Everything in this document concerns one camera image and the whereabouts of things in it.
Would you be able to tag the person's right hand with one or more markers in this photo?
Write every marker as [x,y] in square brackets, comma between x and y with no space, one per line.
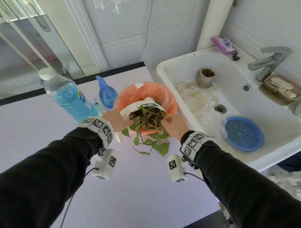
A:
[176,126]

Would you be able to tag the person's left hand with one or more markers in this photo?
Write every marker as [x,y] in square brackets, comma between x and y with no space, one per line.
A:
[112,119]

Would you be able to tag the person's left thumb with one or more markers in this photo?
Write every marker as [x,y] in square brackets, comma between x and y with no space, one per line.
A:
[126,123]

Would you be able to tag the person's right fingers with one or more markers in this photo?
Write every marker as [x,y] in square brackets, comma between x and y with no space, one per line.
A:
[166,121]

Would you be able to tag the white plant pot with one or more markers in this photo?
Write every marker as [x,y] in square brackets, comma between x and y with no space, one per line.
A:
[128,111]

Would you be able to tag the green trailing plant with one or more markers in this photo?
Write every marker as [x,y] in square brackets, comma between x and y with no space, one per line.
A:
[155,143]

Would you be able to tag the person's right forearm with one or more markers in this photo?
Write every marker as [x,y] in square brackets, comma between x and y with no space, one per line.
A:
[239,188]

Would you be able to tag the person's left forearm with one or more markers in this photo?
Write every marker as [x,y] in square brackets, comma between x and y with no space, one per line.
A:
[44,173]

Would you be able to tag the white marker wristband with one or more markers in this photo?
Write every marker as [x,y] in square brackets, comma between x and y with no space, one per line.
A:
[101,128]
[194,143]

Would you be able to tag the orange plastic bucket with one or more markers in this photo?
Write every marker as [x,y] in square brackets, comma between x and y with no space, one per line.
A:
[134,94]

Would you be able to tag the clear plastic syringe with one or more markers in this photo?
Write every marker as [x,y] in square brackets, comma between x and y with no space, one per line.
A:
[98,107]

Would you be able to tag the blue spray bottle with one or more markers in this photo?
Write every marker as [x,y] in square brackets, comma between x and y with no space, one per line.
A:
[107,95]

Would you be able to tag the crumpled clear plastic film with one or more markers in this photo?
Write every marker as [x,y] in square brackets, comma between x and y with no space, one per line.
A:
[199,101]

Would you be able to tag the white tracker box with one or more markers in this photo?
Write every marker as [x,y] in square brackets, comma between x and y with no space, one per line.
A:
[176,168]
[105,164]

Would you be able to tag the metal sink drain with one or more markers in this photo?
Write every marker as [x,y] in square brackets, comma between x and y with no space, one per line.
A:
[220,109]

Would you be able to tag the small grey pot with soil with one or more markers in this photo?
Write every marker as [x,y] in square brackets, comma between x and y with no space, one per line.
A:
[205,77]

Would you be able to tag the clear bottle with blue liquid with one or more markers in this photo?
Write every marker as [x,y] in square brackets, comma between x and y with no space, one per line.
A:
[68,96]

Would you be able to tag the blue round plastic strainer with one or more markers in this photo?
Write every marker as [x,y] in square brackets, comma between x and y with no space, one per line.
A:
[243,133]

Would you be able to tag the white ceramic sink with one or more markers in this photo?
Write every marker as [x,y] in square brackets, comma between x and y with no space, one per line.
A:
[258,110]

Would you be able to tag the purple plastic packet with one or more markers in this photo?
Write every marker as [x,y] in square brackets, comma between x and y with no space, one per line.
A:
[224,45]

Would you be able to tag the brown soap dish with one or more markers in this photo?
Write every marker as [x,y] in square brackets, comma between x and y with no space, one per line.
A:
[270,92]

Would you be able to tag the white vertical pipe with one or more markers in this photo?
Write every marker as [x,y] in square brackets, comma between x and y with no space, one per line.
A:
[214,23]

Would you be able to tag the silver metal faucet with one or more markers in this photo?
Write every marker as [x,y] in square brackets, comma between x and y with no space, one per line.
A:
[268,64]

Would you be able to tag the glass sliding door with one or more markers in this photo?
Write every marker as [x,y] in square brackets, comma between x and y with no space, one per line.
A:
[28,44]

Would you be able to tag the small white soap bar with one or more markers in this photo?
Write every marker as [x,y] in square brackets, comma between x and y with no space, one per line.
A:
[290,94]

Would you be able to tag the clear plastic bag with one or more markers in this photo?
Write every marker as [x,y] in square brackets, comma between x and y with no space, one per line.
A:
[284,180]

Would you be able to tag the white door frame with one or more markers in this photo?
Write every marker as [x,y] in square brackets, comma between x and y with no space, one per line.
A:
[87,35]

